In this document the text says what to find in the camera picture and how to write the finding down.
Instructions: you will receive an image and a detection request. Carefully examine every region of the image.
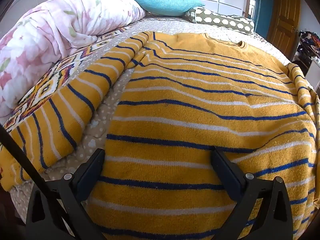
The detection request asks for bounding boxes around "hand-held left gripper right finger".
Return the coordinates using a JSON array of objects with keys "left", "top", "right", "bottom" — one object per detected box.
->
[{"left": 210, "top": 148, "right": 293, "bottom": 240}]

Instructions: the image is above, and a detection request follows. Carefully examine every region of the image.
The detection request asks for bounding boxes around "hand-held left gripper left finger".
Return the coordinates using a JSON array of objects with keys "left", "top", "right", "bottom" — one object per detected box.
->
[{"left": 25, "top": 148, "right": 105, "bottom": 240}]

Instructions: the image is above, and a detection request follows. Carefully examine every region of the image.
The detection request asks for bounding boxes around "yellow striped sweater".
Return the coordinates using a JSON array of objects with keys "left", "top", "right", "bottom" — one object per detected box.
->
[{"left": 0, "top": 31, "right": 318, "bottom": 240}]

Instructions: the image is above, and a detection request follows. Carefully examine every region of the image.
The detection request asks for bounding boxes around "beige dotted quilted bedspread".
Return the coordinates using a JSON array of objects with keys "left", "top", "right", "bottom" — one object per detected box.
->
[{"left": 10, "top": 15, "right": 293, "bottom": 228}]

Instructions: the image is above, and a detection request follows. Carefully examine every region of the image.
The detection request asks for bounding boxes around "colourful geometric patterned blanket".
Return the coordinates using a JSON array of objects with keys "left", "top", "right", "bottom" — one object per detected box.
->
[{"left": 0, "top": 26, "right": 130, "bottom": 133}]

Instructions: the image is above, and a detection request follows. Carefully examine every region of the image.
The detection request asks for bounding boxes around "pink floral quilt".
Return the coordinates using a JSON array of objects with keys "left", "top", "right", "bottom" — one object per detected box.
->
[{"left": 0, "top": 0, "right": 146, "bottom": 124}]

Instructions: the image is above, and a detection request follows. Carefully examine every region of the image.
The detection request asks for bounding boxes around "cluttered shelf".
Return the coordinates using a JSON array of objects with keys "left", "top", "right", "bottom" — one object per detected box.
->
[{"left": 292, "top": 30, "right": 320, "bottom": 90}]

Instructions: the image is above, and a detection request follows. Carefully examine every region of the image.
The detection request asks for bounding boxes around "olive bolster pillow white pattern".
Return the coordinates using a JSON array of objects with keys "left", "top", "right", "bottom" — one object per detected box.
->
[{"left": 184, "top": 7, "right": 255, "bottom": 35}]

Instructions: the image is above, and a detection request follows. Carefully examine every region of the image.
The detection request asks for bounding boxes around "wooden door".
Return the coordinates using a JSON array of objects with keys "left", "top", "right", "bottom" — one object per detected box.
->
[{"left": 266, "top": 0, "right": 302, "bottom": 58}]

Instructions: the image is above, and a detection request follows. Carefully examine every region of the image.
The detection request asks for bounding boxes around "dark teal door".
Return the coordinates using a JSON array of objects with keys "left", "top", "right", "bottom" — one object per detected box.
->
[{"left": 250, "top": 0, "right": 275, "bottom": 40}]

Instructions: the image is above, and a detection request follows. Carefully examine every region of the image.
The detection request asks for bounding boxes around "teal pillow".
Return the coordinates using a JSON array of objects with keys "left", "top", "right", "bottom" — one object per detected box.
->
[{"left": 132, "top": 0, "right": 206, "bottom": 17}]

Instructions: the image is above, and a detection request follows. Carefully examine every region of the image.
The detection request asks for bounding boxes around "black cable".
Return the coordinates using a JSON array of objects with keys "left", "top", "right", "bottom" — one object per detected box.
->
[{"left": 0, "top": 124, "right": 105, "bottom": 240}]

